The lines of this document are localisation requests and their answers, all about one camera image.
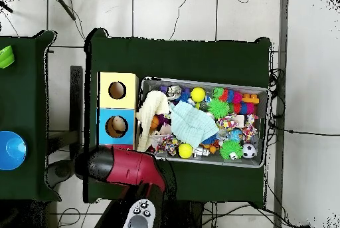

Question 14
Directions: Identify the cream knit cloth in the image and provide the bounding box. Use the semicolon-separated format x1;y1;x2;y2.
135;90;171;153

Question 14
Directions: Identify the light blue knit cloth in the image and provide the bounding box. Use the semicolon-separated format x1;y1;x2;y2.
171;101;220;150

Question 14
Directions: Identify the wooden box with three holes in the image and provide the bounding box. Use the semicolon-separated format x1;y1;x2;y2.
96;71;139;151

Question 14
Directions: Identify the clear mesh bin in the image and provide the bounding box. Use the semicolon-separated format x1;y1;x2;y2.
135;76;271;170

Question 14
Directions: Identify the orange toy basketball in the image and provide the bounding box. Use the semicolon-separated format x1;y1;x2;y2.
149;115;160;130

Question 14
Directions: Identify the yellow ball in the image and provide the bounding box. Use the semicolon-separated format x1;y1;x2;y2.
190;86;207;103
178;143;194;159

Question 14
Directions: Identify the plain green spiky ball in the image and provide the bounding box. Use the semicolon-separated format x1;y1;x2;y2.
207;98;230;119

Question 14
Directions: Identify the dark green table cloth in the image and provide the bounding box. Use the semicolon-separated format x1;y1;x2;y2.
83;27;272;204

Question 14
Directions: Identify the rainbow spiky caterpillar toy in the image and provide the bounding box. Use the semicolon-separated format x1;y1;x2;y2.
212;87;255;115

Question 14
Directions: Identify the green spiky eyed ball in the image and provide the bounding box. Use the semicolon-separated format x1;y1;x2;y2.
219;140;244;161

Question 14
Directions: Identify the small soccer ball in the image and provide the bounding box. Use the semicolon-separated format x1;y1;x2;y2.
242;143;258;159

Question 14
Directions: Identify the black upright panel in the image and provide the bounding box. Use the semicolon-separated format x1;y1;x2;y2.
69;65;84;160

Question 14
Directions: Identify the grey round base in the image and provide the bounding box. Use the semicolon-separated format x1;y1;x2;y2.
46;158;76;189

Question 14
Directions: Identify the green covered side table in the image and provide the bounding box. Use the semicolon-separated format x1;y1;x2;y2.
0;30;62;203

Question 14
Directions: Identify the black tripod leg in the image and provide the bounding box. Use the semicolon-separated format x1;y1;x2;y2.
0;0;14;14
50;0;77;21

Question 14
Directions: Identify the blue bowl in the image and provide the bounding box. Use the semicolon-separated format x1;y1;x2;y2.
0;130;28;171

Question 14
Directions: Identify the green cup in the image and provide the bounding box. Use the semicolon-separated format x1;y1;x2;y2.
0;45;16;69

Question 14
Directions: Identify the black cable bundle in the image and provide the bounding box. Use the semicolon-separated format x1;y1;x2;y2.
268;67;286;118

